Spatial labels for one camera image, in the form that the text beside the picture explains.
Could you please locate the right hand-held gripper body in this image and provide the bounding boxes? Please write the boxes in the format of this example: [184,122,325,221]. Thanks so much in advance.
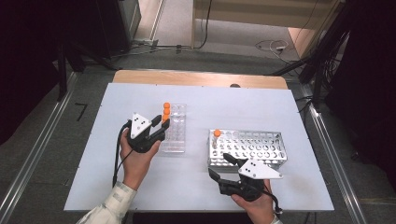
[219,159,284,202]

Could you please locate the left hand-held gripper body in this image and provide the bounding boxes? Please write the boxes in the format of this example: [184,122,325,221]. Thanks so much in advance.
[126,112,161,154]

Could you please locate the clear acrylic tube rack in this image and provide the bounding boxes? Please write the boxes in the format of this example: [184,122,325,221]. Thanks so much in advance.
[160,103,188,154]

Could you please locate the metal tube rack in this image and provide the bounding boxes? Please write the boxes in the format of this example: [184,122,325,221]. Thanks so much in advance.
[207,129,288,173]

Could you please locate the person's left hand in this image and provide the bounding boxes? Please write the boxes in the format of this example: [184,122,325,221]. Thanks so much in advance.
[120,130,162,190]

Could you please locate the person's right hand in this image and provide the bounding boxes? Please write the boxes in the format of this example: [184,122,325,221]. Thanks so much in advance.
[232,180,276,224]

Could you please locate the grey power strip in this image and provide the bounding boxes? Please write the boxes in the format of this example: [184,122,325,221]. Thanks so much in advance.
[132,37,160,49]

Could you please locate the black metal stand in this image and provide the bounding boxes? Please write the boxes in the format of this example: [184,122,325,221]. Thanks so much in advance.
[55,43,68,102]

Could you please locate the dark cabinet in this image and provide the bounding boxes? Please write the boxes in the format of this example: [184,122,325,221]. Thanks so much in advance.
[96,0,142,60]

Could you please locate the left hand-held gripper cable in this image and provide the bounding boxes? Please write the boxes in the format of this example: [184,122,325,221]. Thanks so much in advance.
[111,120,134,188]

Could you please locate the hand-held gripper cable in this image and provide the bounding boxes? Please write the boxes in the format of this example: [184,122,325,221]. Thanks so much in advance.
[263,189,284,217]
[111,120,134,188]

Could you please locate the right hand-held gripper cable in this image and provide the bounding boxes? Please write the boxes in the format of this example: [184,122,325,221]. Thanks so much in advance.
[263,189,284,217]

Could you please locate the aluminium floor rail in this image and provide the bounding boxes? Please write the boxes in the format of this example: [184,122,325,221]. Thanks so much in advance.
[0,72,78,224]
[298,82,368,224]

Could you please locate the black hanging cable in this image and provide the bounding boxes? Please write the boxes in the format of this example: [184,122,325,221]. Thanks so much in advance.
[192,0,214,50]

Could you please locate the white floor cable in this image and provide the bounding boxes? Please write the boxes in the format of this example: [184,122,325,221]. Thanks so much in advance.
[255,38,290,60]

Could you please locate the black cable bundle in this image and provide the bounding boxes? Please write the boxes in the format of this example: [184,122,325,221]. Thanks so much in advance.
[297,18,353,108]

